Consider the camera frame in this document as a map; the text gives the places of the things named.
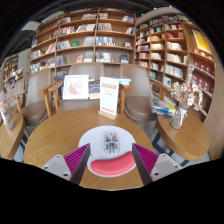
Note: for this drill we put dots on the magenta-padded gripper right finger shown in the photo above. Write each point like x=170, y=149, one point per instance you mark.
x=165, y=165

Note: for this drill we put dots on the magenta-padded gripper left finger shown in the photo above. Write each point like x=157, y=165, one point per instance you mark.
x=58, y=165

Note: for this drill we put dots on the transparent computer mouse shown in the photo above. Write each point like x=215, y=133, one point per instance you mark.
x=111, y=143

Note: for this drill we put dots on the white mouse pad red rest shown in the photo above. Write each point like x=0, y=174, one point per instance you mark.
x=110, y=166

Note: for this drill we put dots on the glass vase beige dried flowers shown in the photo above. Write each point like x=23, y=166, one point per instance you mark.
x=178, y=118

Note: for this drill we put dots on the colourful magazine stack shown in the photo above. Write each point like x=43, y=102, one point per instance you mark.
x=161, y=107

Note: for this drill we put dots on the beige wooden-armed armchair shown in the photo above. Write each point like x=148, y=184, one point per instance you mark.
x=86, y=68
x=33, y=111
x=138, y=106

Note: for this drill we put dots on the white floral picture board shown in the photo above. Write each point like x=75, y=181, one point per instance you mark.
x=75, y=87

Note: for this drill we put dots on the dark cover book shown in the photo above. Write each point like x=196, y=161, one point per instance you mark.
x=94, y=89

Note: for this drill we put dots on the white red table sign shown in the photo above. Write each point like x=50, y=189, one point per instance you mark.
x=108, y=96

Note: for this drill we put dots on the light blue book stack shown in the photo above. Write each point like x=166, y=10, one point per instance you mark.
x=125, y=81

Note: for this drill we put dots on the small distant bookshelf unit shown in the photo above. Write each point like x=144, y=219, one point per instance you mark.
x=10, y=66

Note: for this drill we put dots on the curved wooden bookshelf unit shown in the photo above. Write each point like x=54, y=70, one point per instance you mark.
x=173, y=53

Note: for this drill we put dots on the white hanging ceiling panel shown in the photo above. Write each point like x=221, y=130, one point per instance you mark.
x=30, y=26

